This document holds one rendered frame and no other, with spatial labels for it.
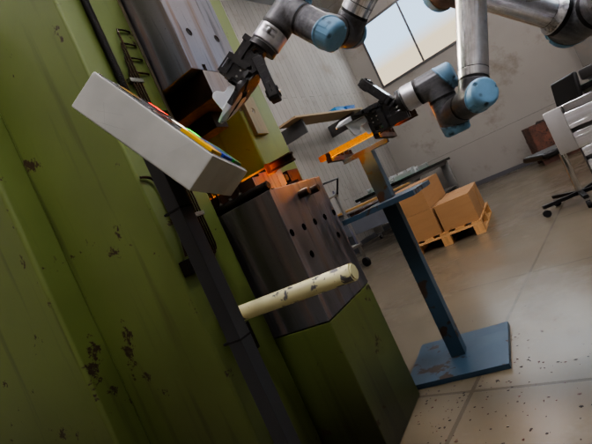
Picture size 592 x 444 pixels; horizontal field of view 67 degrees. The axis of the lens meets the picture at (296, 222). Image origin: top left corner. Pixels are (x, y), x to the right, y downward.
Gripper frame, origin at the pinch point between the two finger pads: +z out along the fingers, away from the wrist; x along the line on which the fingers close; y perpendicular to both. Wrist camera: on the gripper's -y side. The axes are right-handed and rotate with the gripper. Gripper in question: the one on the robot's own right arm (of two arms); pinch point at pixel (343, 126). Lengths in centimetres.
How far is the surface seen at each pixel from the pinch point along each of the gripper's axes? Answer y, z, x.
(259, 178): 2.7, 30.6, -8.6
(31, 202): -21, 89, -47
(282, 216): 17.5, 24.6, -15.4
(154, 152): -1, 10, -72
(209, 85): -31.2, 30.6, -12.4
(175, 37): -48, 31, -18
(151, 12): -59, 36, -17
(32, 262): -2, 89, -55
